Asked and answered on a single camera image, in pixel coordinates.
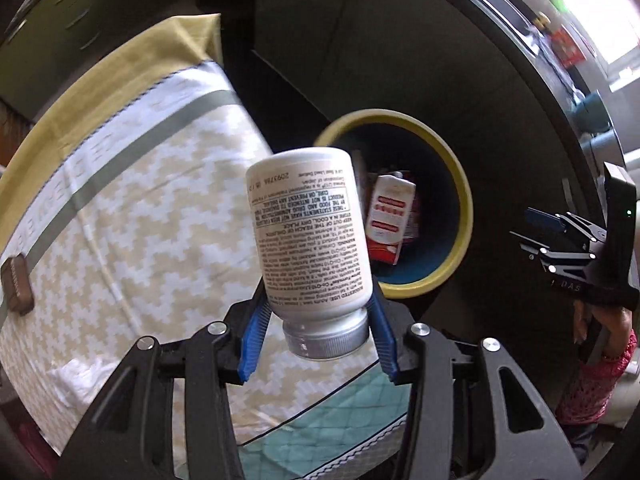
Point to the teal cup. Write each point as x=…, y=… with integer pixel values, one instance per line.
x=590, y=110

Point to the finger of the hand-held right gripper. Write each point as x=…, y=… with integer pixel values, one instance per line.
x=560, y=260
x=542, y=217

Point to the person's right hand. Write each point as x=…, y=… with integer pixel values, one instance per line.
x=615, y=325

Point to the white supplement bottle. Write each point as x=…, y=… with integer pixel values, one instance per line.
x=310, y=240

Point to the yellow rimmed trash bin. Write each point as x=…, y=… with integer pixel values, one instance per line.
x=410, y=290

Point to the small brown ribbed object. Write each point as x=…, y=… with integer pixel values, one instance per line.
x=17, y=285

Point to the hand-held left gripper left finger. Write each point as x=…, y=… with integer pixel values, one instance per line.
x=252, y=345

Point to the red and white carton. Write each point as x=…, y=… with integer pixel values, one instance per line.
x=390, y=215

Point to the green lower cabinets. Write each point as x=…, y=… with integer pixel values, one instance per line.
x=60, y=5

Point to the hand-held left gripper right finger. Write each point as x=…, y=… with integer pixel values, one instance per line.
x=382, y=340

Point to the red mug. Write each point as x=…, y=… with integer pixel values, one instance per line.
x=569, y=47

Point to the dark sink cabinets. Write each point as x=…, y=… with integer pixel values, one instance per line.
x=400, y=35

